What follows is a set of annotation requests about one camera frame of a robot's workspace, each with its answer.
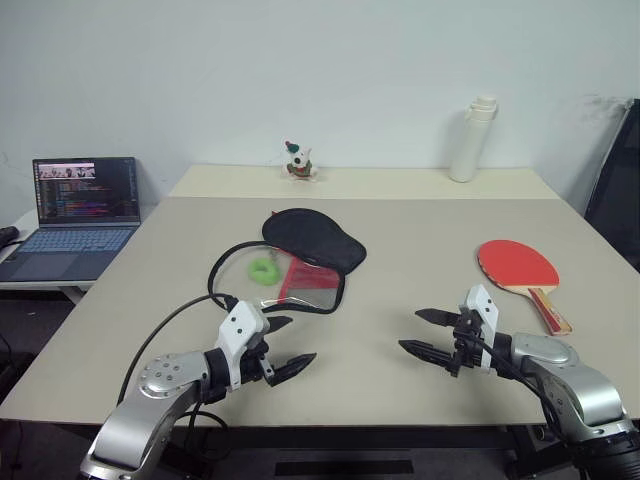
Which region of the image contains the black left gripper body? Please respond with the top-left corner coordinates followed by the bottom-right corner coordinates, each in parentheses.
top-left (238, 319), bottom-right (278, 389)

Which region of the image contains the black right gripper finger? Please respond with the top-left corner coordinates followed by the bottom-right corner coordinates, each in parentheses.
top-left (397, 339), bottom-right (456, 371)
top-left (414, 307), bottom-right (459, 329)

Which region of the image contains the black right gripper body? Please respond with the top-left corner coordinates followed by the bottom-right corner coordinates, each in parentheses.
top-left (447, 306), bottom-right (485, 380)

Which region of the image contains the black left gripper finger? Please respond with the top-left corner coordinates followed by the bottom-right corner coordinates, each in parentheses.
top-left (269, 352), bottom-right (318, 388)
top-left (263, 315), bottom-right (294, 338)

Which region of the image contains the green ball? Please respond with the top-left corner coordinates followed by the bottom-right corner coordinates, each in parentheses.
top-left (248, 257), bottom-right (282, 288)

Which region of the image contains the black and red paddle case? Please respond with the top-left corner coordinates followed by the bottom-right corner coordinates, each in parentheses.
top-left (207, 207), bottom-right (369, 316)

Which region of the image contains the red table tennis paddle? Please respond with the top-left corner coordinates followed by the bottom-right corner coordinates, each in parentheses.
top-left (475, 239), bottom-right (575, 337)

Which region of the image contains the white plush dog toy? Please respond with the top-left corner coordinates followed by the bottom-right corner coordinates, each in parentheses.
top-left (279, 139), bottom-right (322, 184)

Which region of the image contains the white water bottle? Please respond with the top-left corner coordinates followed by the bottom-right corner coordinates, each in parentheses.
top-left (447, 94), bottom-right (500, 184)

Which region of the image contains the black office chair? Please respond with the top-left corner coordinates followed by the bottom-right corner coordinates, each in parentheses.
top-left (583, 98), bottom-right (640, 274)

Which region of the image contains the blue open laptop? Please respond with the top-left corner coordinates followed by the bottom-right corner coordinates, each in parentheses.
top-left (0, 156), bottom-right (143, 284)

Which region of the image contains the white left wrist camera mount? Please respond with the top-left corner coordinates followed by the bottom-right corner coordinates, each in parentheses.
top-left (215, 299), bottom-right (272, 392)

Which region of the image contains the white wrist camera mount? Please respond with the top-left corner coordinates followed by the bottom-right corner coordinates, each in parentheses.
top-left (458, 284), bottom-right (501, 374)
top-left (215, 299), bottom-right (272, 392)

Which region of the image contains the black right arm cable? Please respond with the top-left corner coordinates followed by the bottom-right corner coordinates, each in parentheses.
top-left (462, 332), bottom-right (566, 436)

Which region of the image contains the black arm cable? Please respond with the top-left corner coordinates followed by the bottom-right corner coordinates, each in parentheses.
top-left (462, 332), bottom-right (566, 436)
top-left (115, 293), bottom-right (240, 409)

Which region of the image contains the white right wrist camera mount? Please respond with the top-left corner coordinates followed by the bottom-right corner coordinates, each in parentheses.
top-left (458, 284), bottom-right (501, 374)

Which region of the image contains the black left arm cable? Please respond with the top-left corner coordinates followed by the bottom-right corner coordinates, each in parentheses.
top-left (115, 293), bottom-right (240, 409)

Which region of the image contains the black table frame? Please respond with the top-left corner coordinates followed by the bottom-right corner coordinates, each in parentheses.
top-left (169, 425), bottom-right (556, 480)

